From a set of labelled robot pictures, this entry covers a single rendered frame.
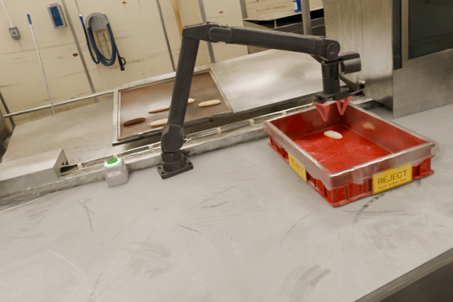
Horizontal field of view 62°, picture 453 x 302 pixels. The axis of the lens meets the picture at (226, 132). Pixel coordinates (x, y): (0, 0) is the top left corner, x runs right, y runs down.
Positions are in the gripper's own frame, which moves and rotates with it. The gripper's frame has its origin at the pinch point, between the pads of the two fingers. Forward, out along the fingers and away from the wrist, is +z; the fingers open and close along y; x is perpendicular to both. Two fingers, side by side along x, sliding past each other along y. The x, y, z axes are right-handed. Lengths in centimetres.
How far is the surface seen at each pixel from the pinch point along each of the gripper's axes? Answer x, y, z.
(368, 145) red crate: -14.0, 2.1, 7.8
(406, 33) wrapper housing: -6.7, 28.3, -23.1
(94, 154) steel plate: 65, -78, 9
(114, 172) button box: 27, -75, 4
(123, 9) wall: 402, 20, -34
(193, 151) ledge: 27, -45, 7
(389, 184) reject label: -36.6, -13.6, 6.0
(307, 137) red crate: 6.1, -7.5, 8.0
